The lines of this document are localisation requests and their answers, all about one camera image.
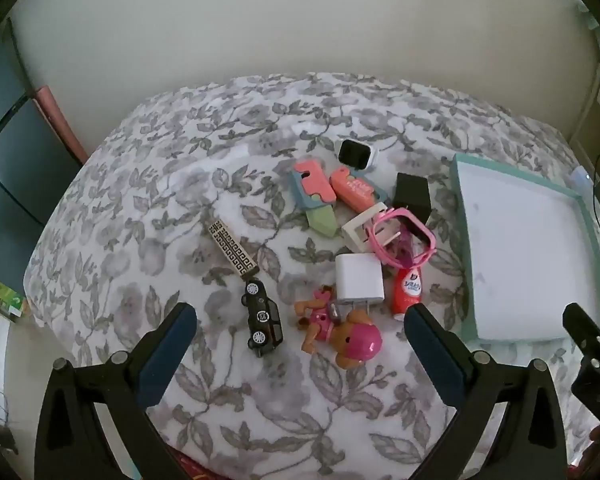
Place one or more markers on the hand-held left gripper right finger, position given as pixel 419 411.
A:
pixel 435 355

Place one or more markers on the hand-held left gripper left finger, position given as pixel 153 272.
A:
pixel 167 350

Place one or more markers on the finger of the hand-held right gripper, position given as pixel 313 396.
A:
pixel 580 322

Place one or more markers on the small red bottle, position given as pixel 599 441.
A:
pixel 405 300

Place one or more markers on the toy puppy with pink helmet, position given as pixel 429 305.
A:
pixel 360 342

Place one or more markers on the teal rimmed white tray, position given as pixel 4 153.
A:
pixel 525 260

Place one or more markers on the black toy car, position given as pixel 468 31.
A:
pixel 262 317

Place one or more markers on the white charger cube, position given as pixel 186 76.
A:
pixel 357 280

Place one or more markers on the purple lighter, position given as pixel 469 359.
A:
pixel 405 247

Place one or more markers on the pink kids watch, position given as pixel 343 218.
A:
pixel 425 240

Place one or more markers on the cream plug adapter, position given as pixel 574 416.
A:
pixel 355 227

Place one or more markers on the black charger cube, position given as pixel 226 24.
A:
pixel 412 192

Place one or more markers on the pink blue toy block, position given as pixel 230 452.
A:
pixel 310 180
pixel 352 190

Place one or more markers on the white smartwatch with black screen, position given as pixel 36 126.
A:
pixel 352 151

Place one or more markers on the red patterned cloth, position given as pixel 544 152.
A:
pixel 195 470

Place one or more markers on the small white device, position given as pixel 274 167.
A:
pixel 580 180

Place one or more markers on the grey floral bedspread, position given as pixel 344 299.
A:
pixel 180 185

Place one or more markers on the dark teal cabinet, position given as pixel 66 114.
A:
pixel 10 160

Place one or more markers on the pink board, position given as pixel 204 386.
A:
pixel 55 115

